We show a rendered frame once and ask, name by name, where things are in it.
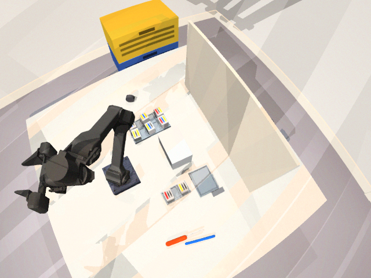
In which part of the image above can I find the beige flat panel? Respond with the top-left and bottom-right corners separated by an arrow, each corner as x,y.
185,20 -> 300,193

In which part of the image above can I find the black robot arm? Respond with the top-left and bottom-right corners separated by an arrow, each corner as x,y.
45,105 -> 135,187

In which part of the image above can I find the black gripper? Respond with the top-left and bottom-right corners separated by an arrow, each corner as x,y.
14,142 -> 67,214

